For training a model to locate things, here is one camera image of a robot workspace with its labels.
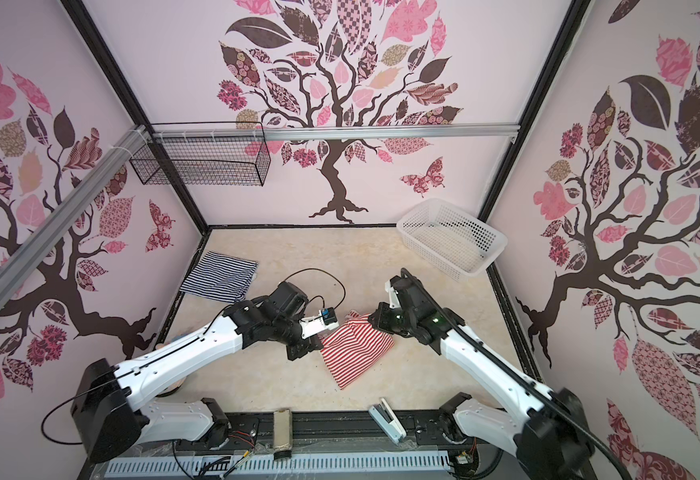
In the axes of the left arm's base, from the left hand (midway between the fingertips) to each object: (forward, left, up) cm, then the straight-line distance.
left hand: (316, 347), depth 77 cm
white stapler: (-15, -19, -11) cm, 26 cm away
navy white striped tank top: (+30, +37, -10) cm, 49 cm away
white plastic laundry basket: (+46, -51, -10) cm, 69 cm away
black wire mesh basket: (+78, +52, +5) cm, 94 cm away
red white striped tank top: (0, -10, -1) cm, 10 cm away
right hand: (+8, -14, +4) cm, 16 cm away
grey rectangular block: (-18, +8, -8) cm, 22 cm away
